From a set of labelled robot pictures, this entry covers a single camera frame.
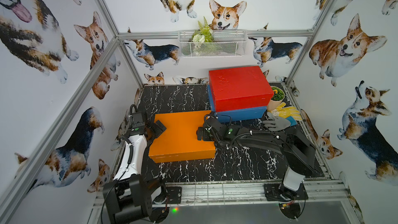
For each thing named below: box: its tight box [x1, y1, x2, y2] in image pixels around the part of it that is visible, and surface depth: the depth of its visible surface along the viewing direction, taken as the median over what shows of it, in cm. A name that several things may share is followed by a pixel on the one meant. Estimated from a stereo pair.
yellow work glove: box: [266, 102, 303, 121], surface depth 106 cm
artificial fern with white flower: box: [189, 16, 214, 54], surface depth 85 cm
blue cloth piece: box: [286, 115, 298, 127], surface depth 100 cm
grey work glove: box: [262, 112, 291, 132], surface depth 100 cm
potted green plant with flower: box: [266, 85, 286, 111], surface depth 102 cm
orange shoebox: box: [148, 109, 217, 164], surface depth 80 cm
